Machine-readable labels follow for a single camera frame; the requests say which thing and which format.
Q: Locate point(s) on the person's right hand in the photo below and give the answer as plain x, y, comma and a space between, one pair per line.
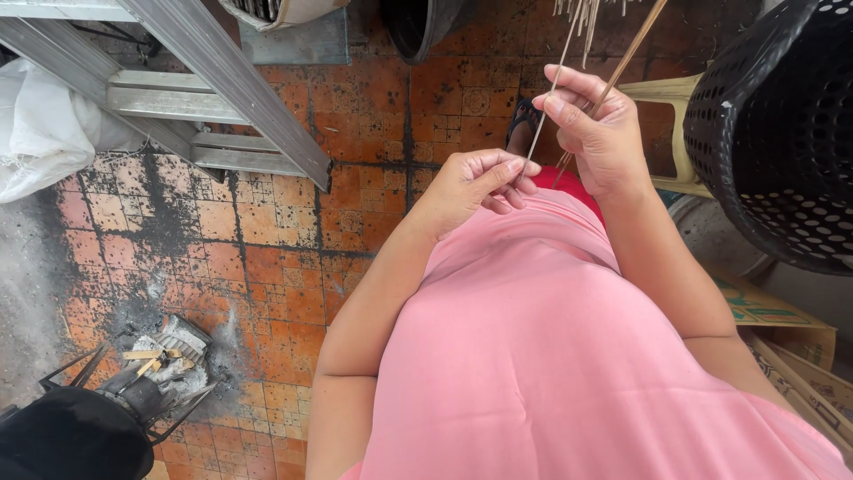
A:
606, 146

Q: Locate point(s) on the person's left hand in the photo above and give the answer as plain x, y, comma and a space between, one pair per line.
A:
466, 193

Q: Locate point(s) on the brown bamboo stick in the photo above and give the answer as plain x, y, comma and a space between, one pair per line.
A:
635, 48

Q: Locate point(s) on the thin pale bamboo stick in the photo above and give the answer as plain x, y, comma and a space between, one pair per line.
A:
568, 46

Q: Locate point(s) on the red shorts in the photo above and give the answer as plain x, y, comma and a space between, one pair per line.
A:
566, 183

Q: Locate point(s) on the cream plastic chair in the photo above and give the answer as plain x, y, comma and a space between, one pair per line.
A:
680, 120

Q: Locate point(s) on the black sandal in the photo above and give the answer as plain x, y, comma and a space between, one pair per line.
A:
524, 114

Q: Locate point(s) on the bundle of bamboo sticks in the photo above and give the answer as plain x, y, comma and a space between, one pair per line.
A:
589, 26

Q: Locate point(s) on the grey metal basin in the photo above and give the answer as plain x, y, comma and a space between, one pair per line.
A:
706, 233

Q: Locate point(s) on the black plastic bucket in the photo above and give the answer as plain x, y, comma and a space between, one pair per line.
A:
416, 26

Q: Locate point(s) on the black perforated plastic basket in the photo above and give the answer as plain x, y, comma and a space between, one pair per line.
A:
780, 126

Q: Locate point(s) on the pink shirt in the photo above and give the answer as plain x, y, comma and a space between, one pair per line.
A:
546, 360

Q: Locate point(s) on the grey metal sheet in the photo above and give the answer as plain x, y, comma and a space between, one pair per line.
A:
300, 46

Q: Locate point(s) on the printed cardboard box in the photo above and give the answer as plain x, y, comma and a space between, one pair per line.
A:
766, 306

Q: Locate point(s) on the white woven container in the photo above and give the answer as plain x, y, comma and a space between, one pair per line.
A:
293, 13

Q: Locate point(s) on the aluminium ladder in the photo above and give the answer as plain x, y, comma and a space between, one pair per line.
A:
220, 60

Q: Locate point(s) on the flattened brown cardboard carton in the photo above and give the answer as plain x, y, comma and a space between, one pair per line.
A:
806, 393

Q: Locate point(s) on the black charcoal stove with ash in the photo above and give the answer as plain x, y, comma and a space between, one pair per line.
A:
160, 373

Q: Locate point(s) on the white plastic sack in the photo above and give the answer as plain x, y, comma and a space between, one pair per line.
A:
46, 126

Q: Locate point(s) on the black round pot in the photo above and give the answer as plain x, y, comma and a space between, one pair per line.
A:
73, 437

